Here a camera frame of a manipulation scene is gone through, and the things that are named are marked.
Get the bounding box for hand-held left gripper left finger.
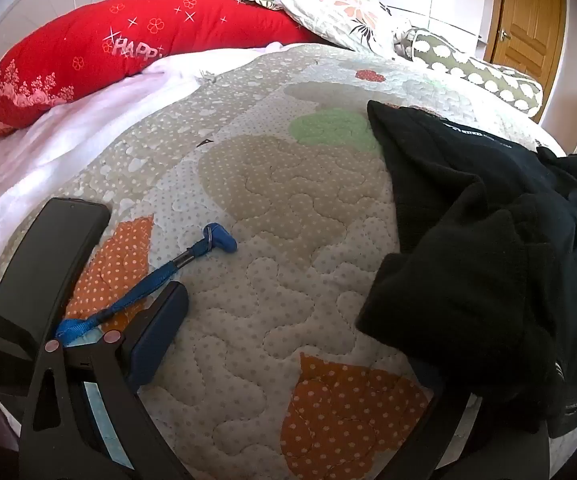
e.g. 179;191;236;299
18;281;195;480

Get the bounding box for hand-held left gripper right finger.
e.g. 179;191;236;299
415;382;551;480

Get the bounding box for black pants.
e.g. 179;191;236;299
355;100;577;441

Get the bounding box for black smartphone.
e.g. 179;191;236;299
0;197;113;411

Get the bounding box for patchwork dotted quilt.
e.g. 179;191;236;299
0;42;566;480

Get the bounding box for pale pink blanket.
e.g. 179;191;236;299
0;42;284;311

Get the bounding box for red printed pillow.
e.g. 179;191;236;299
0;0;319;138

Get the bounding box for white floral pillow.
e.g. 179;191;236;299
238;0;411;58

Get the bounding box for green pillow with white spots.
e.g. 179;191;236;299
393;27;544;122

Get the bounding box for wooden door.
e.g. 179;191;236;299
483;0;566;81

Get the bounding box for blue lanyard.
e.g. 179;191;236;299
56;222;238;347

